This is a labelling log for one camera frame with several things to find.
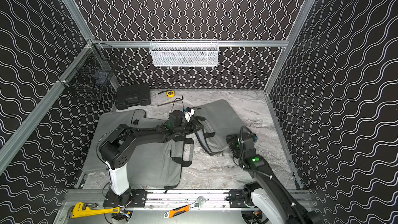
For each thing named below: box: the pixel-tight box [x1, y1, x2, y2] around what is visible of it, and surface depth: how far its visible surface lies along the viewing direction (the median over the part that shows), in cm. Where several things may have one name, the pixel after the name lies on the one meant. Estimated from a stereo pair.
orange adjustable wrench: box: [163, 196, 209, 219], surface depth 73 cm
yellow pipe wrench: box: [72, 201, 121, 219], surface depth 72 cm
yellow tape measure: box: [166, 90, 176, 98], surface depth 119 cm
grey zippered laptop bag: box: [190, 99, 246, 156], surface depth 96 cm
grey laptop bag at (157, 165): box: [126, 118, 195, 190], surface depth 84 cm
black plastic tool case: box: [115, 83, 152, 110], surface depth 111 cm
